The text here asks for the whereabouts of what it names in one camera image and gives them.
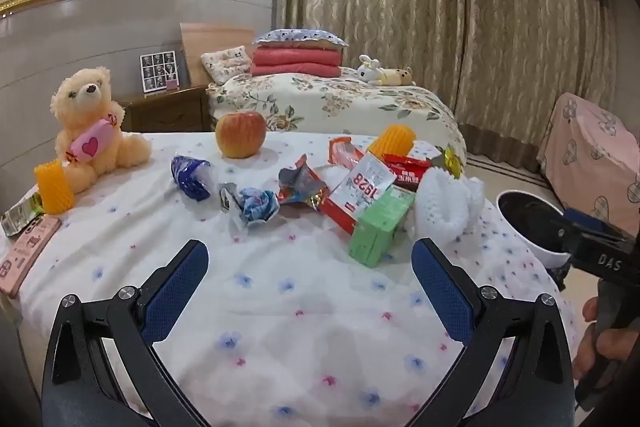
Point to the wooden nightstand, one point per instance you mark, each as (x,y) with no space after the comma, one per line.
(165,112)

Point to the white foam fruit net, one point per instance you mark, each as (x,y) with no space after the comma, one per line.
(440,202)

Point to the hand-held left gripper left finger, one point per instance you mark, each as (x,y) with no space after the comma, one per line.
(175,292)

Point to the person's right hand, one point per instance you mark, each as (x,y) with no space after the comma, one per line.
(607,347)

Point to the pink flat box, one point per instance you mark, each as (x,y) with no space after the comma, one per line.
(25,257)

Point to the floral covered bed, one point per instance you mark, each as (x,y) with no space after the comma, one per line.
(325,102)

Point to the beige patterned curtain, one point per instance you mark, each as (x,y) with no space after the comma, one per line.
(425,7)

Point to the white bin with black liner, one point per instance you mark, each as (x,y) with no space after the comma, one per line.
(525,242)

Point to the red snack packet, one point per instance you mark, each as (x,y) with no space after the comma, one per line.
(407,169)

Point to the blue white wrapper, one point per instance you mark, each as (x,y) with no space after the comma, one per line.
(257,204)

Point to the red apple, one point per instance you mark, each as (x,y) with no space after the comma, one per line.
(240,134)

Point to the yellow snack packet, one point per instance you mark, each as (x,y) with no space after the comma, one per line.
(450,162)

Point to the yellow foam fruit net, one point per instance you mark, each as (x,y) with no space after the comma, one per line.
(52,189)
(395,139)

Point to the wooden headboard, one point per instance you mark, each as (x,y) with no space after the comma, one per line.
(215,39)

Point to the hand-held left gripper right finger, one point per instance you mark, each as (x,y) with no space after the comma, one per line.
(440,292)

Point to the red white packet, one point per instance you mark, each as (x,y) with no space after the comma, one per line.
(360,187)

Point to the white plush rabbit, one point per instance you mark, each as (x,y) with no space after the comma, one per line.
(370,71)

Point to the blue print pillow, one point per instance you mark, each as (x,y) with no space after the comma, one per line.
(300,38)

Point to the blue foil wrapper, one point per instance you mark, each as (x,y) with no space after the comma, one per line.
(187,174)

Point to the small pink cup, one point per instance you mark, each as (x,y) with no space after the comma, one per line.
(171,84)

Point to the beige teddy bear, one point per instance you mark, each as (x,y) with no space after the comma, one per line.
(85,107)

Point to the folded red blanket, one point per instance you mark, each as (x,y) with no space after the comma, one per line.
(295,59)

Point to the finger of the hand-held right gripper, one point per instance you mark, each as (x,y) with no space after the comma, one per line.
(550,227)
(595,222)

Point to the orange white wrapper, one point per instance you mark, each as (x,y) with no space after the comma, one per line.
(342,152)

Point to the photo collage frame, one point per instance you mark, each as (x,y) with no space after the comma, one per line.
(157,69)

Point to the pink heart print covered chair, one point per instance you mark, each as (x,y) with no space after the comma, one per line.
(590,147)

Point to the white flower print bedspread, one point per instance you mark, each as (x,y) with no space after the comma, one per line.
(275,267)

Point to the green carton box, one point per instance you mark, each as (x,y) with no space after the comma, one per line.
(380,227)

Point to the green silver packet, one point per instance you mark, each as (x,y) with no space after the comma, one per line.
(20,214)

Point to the white cartoon print pillow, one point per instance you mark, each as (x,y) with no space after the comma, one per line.
(227,62)

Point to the torn red silver wrapper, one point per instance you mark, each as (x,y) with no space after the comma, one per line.
(305,187)

